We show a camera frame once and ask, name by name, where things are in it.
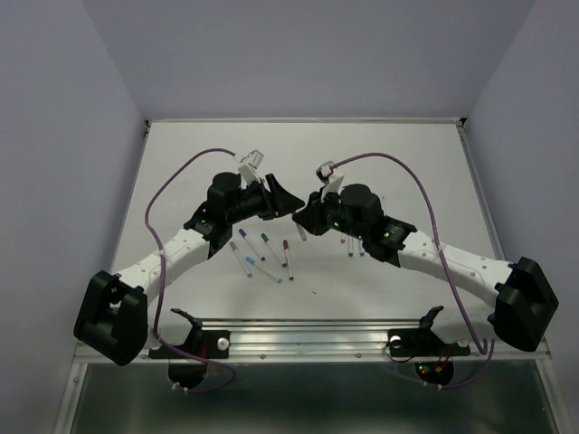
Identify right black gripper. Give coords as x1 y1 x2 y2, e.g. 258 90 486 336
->
291 185 367 241

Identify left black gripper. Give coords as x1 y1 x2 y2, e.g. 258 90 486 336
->
227 174 305 225

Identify dark green cap pen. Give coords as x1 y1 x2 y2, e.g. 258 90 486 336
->
261 232 288 268

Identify dark red cap pen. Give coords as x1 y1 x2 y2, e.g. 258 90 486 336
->
282 239 295 281

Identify purple cap pen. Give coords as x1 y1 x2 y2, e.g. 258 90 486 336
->
238 228 266 261

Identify light blue cap pen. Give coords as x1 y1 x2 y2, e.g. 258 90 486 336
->
245 256 283 284

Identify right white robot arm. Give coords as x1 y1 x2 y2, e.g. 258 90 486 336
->
292 184 559 352

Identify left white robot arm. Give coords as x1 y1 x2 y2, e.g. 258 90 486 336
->
73 172 305 366

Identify grey cap pen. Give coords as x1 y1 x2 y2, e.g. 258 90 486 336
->
229 241 252 278

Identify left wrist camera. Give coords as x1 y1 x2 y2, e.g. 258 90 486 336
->
233 150 263 184

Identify aluminium front rail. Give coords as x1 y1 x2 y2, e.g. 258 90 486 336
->
74 317 551 361

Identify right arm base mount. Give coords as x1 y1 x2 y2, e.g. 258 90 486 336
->
382 306 470 388

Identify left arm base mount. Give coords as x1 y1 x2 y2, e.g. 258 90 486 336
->
147 308 237 394

